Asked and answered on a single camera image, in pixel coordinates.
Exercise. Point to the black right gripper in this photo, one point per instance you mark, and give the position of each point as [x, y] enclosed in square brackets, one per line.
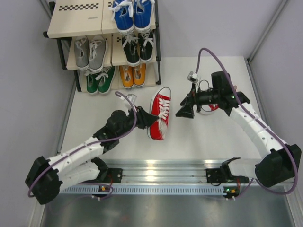
[187, 110]

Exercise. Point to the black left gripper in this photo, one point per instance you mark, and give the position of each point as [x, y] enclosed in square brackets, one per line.
[145, 119]

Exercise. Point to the red sneaker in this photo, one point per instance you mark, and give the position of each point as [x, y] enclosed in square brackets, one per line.
[208, 109]
[160, 106]

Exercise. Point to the orange sneaker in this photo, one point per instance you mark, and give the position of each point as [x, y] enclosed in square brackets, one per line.
[139, 75]
[126, 74]

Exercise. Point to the green sneaker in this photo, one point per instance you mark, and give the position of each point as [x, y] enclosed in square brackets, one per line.
[105, 79]
[91, 82]

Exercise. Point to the grey sneaker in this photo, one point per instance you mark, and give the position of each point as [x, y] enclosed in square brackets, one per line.
[97, 52]
[81, 51]

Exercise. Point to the black sneaker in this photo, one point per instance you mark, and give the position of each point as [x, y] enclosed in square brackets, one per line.
[146, 44]
[129, 45]

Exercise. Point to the blue sneaker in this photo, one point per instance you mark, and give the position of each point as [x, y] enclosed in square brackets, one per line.
[122, 14]
[143, 11]

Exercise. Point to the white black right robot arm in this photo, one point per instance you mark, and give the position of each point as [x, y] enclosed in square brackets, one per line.
[278, 161]

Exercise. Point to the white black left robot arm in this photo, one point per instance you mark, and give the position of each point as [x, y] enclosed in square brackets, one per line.
[75, 151]

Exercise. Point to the beige black shoe shelf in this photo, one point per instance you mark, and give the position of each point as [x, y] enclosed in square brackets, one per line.
[73, 18]

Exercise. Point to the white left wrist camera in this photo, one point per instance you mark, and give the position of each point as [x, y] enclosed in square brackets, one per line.
[129, 100]

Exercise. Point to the aluminium mounting rail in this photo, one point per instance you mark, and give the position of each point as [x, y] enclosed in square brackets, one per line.
[130, 172]

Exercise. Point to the grey slotted cable duct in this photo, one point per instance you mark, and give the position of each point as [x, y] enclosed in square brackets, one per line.
[147, 190]

